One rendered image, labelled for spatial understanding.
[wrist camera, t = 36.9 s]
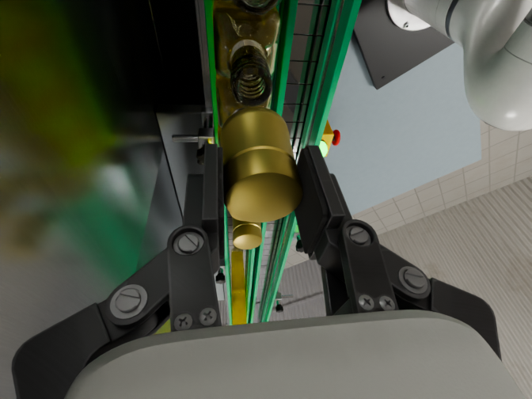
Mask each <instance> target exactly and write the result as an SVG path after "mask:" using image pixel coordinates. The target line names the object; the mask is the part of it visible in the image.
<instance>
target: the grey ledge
mask: <svg viewBox="0 0 532 399"><path fill-rule="evenodd" d="M202 107H205V105H199V104H158V106H157V109H156V112H155V114H156V117H157V120H158V126H159V129H160V132H161V137H162V141H163V144H164V147H165V152H166V156H167V159H168V162H169V167H170V171H171V174H172V177H173V183H174V186H175V189H176V192H177V198H178V201H179V204H180V209H181V213H182V216H183V217H184V201H185V193H186V184H187V176H188V174H203V167H204V165H199V164H198V163H197V157H196V153H197V150H198V149H199V143H198V142H173V140H172V135H198V130H199V128H203V125H202V121H201V114H200V112H201V108H202ZM217 274H218V272H216V273H215V274H214V277H216V276H217ZM215 286H216V292H217V297H218V300H225V293H224V285H223V283H222V284H219V283H216V281H215Z"/></svg>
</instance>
